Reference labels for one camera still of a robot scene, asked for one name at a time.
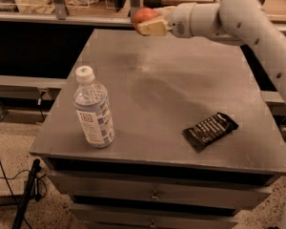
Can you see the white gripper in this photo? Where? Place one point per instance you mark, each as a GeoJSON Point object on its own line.
{"type": "Point", "coordinates": [178, 20]}

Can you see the red apple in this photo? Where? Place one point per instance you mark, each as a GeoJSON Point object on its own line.
{"type": "Point", "coordinates": [142, 15]}

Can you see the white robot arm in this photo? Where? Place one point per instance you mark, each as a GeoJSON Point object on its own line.
{"type": "Point", "coordinates": [228, 22]}

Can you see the clear plastic water bottle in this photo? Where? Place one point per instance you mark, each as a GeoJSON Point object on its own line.
{"type": "Point", "coordinates": [91, 102]}

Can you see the grey metal railing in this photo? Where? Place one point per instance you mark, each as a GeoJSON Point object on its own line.
{"type": "Point", "coordinates": [70, 16]}

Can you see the black snack wrapper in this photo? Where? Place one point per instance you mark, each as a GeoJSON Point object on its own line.
{"type": "Point", "coordinates": [208, 131]}

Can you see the grey drawer cabinet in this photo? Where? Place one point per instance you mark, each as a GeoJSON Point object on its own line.
{"type": "Point", "coordinates": [159, 86]}

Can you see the grey low bench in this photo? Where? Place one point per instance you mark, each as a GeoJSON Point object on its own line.
{"type": "Point", "coordinates": [21, 87]}

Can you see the upper drawer knob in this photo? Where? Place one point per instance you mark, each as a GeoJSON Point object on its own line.
{"type": "Point", "coordinates": [155, 196]}

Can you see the drawer knob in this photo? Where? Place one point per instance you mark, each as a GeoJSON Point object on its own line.
{"type": "Point", "coordinates": [155, 196]}
{"type": "Point", "coordinates": [152, 225]}

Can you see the lower drawer knob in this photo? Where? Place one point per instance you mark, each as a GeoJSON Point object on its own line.
{"type": "Point", "coordinates": [152, 225]}

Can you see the black tripod leg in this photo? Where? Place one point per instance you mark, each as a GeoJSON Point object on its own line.
{"type": "Point", "coordinates": [24, 201]}

